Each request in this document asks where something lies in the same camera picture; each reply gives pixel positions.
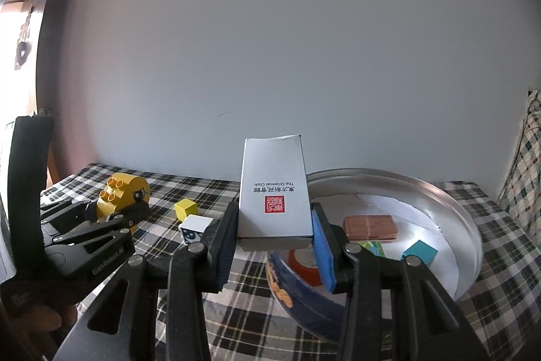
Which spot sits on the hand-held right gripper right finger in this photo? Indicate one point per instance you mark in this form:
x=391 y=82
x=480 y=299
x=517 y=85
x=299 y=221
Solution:
x=325 y=255

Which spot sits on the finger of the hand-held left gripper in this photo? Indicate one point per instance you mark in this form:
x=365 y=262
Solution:
x=72 y=211
x=114 y=223

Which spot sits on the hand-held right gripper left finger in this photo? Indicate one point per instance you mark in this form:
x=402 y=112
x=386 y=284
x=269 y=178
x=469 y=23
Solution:
x=226 y=247

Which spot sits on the red round lid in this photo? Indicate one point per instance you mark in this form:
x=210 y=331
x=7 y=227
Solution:
x=304 y=272

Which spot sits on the yellow toy building block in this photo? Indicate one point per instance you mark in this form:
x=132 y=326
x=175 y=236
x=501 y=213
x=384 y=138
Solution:
x=126 y=189

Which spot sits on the pink-brown block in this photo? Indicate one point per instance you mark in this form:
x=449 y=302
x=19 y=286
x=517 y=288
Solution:
x=370 y=228

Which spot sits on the yellow wooden cube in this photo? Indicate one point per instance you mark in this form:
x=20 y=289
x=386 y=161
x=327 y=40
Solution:
x=186 y=209

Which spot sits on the silver round tray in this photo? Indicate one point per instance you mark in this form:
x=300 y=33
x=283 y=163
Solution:
x=308 y=310

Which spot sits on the white rectangular cardboard box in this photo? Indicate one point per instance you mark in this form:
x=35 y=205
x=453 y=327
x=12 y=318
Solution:
x=274 y=183

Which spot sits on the teal bear toy block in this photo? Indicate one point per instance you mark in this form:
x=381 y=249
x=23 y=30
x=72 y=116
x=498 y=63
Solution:
x=420 y=253

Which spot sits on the person's left hand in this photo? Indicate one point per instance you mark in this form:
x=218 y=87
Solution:
x=50 y=316

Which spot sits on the white printed cube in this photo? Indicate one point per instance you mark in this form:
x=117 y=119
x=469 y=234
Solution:
x=196 y=228

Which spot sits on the black and white plaid cloth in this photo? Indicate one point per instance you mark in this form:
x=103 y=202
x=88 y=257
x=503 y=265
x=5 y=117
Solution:
x=177 y=183

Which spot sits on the brown wooden door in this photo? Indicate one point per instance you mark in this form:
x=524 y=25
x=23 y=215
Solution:
x=29 y=98

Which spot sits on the hanging door decoration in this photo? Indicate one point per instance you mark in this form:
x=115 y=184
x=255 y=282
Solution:
x=23 y=48

